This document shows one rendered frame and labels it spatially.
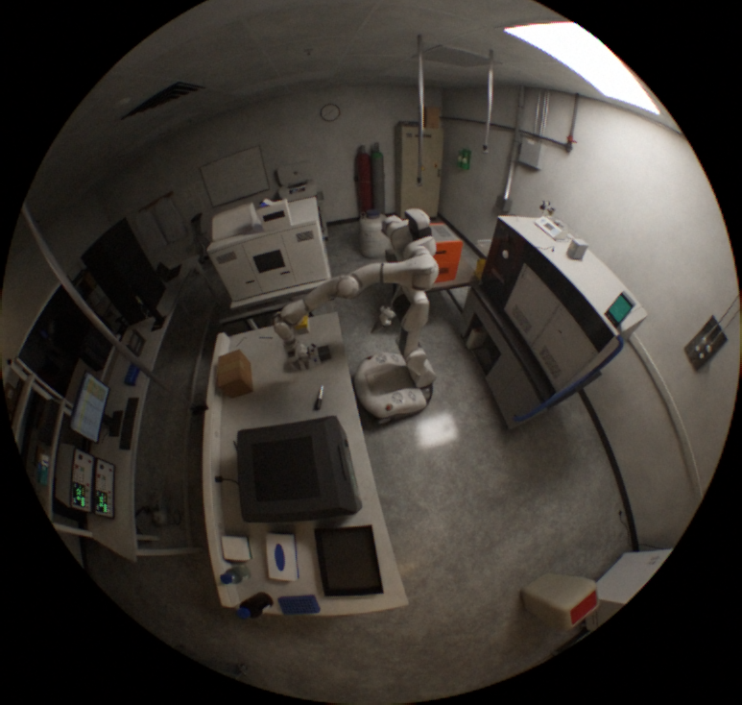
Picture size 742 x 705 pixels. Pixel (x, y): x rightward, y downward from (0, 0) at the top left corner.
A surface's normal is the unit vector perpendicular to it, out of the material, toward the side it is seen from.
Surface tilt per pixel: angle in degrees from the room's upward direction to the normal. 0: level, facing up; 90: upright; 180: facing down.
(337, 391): 0
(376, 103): 90
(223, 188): 90
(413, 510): 0
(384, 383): 0
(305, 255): 90
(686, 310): 90
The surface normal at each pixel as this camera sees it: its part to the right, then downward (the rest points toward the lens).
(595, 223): -0.97, 0.21
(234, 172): 0.22, 0.76
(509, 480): -0.05, -0.62
